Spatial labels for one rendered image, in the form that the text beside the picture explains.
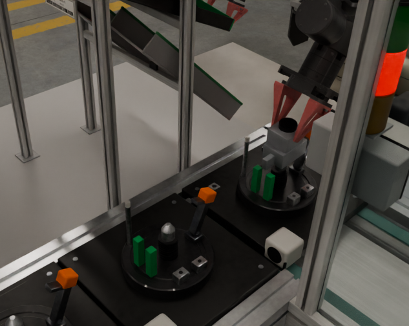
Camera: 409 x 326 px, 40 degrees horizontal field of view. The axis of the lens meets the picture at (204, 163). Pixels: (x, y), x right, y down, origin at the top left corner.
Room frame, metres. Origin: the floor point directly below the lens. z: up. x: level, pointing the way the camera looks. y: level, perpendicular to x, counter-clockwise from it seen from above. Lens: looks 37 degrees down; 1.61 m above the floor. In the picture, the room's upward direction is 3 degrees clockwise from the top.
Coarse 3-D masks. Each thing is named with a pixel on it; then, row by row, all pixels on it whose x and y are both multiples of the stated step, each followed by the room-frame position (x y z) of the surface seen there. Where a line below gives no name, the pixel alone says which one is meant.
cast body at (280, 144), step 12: (288, 120) 0.78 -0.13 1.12; (276, 132) 0.76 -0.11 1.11; (288, 132) 0.76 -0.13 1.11; (264, 144) 0.77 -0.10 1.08; (276, 144) 0.76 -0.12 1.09; (288, 144) 0.75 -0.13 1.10; (300, 144) 0.77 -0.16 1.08; (264, 156) 0.77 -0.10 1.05; (276, 156) 0.75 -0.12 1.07; (288, 156) 0.75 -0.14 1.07; (264, 168) 0.74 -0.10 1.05
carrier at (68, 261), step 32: (128, 224) 0.61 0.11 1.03; (160, 224) 0.66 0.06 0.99; (64, 256) 0.60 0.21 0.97; (96, 256) 0.60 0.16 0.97; (128, 256) 0.59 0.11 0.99; (160, 256) 0.58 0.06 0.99; (192, 256) 0.59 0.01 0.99; (224, 256) 0.61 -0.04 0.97; (256, 256) 0.62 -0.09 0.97; (96, 288) 0.54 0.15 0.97; (128, 288) 0.54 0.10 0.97; (160, 288) 0.53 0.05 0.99; (192, 288) 0.54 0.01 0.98; (224, 288) 0.55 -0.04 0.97; (256, 288) 0.56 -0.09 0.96; (128, 320) 0.49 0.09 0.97; (160, 320) 0.47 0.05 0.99; (192, 320) 0.49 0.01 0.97
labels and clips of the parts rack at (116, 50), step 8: (48, 0) 0.85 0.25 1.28; (56, 0) 0.83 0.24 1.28; (64, 0) 0.82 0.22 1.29; (72, 0) 0.80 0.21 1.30; (56, 8) 0.84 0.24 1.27; (64, 8) 0.82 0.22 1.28; (72, 8) 0.80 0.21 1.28; (72, 16) 0.80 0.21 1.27; (88, 32) 1.10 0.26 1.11; (112, 48) 1.03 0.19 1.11; (120, 56) 1.01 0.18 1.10; (128, 56) 1.00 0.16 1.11; (136, 64) 0.98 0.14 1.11; (144, 64) 0.97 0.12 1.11; (152, 64) 0.95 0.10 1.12; (152, 72) 0.94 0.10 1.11; (160, 72) 0.94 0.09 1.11; (160, 80) 0.93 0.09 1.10; (168, 80) 0.91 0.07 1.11; (176, 80) 0.91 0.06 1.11; (176, 88) 0.90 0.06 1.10
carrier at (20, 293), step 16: (32, 272) 0.56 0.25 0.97; (48, 272) 0.56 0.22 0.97; (16, 288) 0.53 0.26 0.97; (32, 288) 0.53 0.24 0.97; (80, 288) 0.54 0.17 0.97; (0, 304) 0.50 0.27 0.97; (16, 304) 0.50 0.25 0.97; (32, 304) 0.51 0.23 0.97; (48, 304) 0.51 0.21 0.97; (80, 304) 0.51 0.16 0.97; (96, 304) 0.51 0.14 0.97; (0, 320) 0.46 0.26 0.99; (16, 320) 0.42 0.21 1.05; (32, 320) 0.46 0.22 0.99; (48, 320) 0.46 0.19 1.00; (64, 320) 0.47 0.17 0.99; (80, 320) 0.48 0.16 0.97; (96, 320) 0.48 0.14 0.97; (112, 320) 0.49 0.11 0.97
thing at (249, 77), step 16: (224, 48) 1.59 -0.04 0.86; (240, 48) 1.60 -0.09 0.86; (208, 64) 1.48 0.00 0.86; (224, 64) 1.49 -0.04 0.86; (240, 64) 1.49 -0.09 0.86; (256, 64) 1.50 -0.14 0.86; (272, 64) 1.50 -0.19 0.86; (224, 80) 1.39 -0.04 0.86; (240, 80) 1.39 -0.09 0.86; (256, 80) 1.40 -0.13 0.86; (272, 80) 1.40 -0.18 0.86; (240, 96) 1.30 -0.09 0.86; (256, 96) 1.31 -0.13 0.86; (272, 96) 1.31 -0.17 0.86; (304, 96) 1.32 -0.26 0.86; (240, 112) 1.23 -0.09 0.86; (256, 112) 1.23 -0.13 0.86; (272, 112) 1.23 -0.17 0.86; (256, 128) 1.15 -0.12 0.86
